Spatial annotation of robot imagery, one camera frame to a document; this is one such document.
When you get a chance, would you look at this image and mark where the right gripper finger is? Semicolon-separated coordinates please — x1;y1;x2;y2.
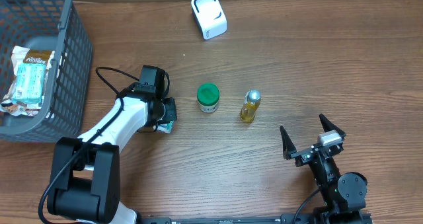
280;126;297;160
319;114;346;138

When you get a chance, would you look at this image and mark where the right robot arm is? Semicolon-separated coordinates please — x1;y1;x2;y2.
280;114;373;224

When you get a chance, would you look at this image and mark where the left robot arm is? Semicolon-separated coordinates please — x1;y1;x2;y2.
38;65;177;223

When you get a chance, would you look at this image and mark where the grey plastic shopping basket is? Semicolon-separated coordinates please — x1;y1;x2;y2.
1;0;93;143

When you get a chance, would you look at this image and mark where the brown white snack bag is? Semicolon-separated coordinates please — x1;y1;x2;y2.
1;46;55;117

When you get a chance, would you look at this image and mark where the green lid seasoning jar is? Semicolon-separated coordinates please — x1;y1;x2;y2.
197;83;220;113

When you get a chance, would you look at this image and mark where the white barcode scanner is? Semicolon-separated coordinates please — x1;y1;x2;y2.
190;0;227;40

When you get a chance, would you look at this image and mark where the teal tissue pack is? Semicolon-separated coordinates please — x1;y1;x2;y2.
12;63;46;104

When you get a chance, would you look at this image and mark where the yellow dish soap bottle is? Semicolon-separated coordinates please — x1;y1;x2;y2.
240;89;261;122

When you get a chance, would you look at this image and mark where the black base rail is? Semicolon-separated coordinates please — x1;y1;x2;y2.
135;214;373;224

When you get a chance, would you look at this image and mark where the teal white tissue packet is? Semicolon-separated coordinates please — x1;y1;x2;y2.
157;121;174;133

